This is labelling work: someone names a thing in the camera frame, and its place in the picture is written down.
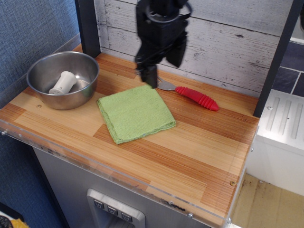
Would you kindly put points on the clear acrylic table edge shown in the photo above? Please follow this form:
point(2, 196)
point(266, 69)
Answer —
point(192, 170)

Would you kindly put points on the dark left shelf post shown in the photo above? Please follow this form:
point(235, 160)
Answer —
point(86, 17)

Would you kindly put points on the green cloth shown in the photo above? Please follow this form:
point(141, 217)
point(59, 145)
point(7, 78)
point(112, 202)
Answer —
point(135, 113)

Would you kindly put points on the silver button control panel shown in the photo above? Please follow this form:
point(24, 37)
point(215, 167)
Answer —
point(108, 212)

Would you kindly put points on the yellow black object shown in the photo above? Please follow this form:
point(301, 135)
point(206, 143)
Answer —
point(7, 221)

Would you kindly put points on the fork with red handle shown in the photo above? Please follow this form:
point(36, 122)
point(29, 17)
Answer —
point(198, 97)

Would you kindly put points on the dark right shelf post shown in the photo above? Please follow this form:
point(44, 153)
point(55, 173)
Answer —
point(279, 54)

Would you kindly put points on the white toy sink drainboard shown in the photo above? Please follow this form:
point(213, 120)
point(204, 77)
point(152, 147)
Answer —
point(277, 154)

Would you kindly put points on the stainless steel bowl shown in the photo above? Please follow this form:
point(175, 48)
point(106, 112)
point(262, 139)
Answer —
point(43, 75)

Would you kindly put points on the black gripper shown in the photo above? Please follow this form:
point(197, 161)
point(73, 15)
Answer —
point(161, 29)

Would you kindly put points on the white salt shaker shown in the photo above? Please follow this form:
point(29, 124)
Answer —
point(64, 84)

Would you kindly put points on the dark shelf post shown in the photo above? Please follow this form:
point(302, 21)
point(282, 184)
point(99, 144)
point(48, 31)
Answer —
point(86, 17)
point(279, 54)

